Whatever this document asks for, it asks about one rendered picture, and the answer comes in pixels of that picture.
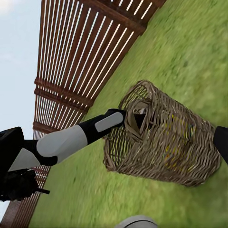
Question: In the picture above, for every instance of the wicker basket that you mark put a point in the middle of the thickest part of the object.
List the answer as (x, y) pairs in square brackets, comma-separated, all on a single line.
[(178, 147)]

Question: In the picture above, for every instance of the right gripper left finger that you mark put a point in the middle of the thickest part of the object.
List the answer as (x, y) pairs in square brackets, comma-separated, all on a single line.
[(11, 142)]

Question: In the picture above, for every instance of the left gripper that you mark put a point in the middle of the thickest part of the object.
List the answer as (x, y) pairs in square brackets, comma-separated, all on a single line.
[(139, 119)]

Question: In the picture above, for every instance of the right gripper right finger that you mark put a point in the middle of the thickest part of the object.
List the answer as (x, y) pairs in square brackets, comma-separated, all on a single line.
[(220, 140)]

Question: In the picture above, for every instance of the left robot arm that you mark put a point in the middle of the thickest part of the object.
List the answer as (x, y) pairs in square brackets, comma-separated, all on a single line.
[(53, 148)]

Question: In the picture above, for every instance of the tree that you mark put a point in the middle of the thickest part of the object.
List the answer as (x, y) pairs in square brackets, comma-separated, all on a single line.
[(18, 185)]

